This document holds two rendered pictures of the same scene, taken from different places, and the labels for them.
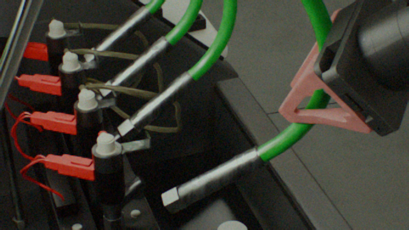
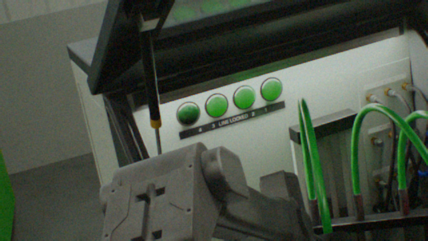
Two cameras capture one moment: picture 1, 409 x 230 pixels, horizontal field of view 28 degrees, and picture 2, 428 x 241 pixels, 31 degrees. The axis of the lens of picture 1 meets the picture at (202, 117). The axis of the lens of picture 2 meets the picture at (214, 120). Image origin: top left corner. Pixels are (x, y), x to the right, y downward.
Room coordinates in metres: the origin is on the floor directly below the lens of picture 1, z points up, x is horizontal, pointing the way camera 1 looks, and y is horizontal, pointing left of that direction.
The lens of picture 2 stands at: (0.40, -1.09, 1.86)
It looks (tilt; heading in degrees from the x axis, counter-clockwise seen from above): 20 degrees down; 91
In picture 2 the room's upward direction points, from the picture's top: 10 degrees counter-clockwise
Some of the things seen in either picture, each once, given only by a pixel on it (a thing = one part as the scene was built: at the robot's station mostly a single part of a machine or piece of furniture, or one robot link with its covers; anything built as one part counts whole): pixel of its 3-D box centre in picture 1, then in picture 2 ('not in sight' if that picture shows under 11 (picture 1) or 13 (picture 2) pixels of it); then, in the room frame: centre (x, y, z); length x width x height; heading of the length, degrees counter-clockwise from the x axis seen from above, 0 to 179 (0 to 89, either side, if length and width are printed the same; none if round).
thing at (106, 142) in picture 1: (106, 148); not in sight; (0.62, 0.09, 1.10); 0.02 x 0.02 x 0.03
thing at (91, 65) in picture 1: (83, 63); not in sight; (0.77, 0.13, 1.11); 0.03 x 0.02 x 0.01; 109
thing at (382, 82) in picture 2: not in sight; (393, 134); (0.76, 0.42, 1.20); 0.13 x 0.03 x 0.31; 19
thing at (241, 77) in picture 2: not in sight; (279, 63); (0.53, 0.34, 1.43); 0.54 x 0.03 x 0.02; 19
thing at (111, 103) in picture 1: (100, 101); not in sight; (0.69, 0.10, 1.11); 0.03 x 0.02 x 0.01; 109
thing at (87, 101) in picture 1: (87, 104); not in sight; (0.69, 0.12, 1.10); 0.02 x 0.02 x 0.03
